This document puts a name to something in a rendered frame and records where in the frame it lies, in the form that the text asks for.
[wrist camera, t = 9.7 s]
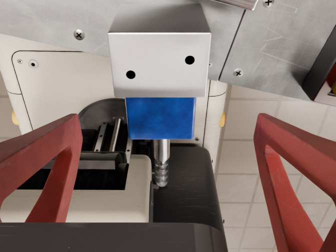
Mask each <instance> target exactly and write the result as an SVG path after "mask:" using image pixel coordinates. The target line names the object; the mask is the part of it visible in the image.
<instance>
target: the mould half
mask: <svg viewBox="0 0 336 252"><path fill-rule="evenodd" d="M210 1H214V2H218V3H222V4H226V5H230V6H233V7H237V8H241V9H245V10H249V11H253V10H254V9H255V7H256V4H257V2H258V0H210Z"/></svg>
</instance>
